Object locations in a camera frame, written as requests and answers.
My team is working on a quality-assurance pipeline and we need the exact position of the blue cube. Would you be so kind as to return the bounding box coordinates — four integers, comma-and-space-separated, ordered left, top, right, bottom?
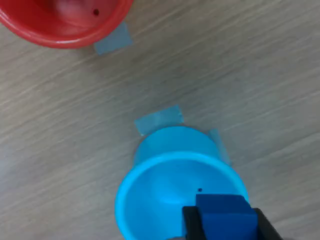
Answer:
195, 193, 258, 240

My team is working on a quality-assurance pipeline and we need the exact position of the blue plastic cup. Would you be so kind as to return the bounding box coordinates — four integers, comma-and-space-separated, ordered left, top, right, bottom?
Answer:
114, 126, 250, 240

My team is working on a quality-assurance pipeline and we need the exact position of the red plastic cup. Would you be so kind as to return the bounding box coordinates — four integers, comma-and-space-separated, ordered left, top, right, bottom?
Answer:
0, 0, 135, 50

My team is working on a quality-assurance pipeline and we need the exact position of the blue tape piece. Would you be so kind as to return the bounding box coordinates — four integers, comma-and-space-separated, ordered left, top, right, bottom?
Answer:
133, 104, 185, 137
207, 128, 232, 167
93, 21, 133, 56

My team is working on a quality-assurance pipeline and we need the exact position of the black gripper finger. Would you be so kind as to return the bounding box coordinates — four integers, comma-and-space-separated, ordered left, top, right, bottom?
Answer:
251, 207, 285, 240
181, 206, 208, 240

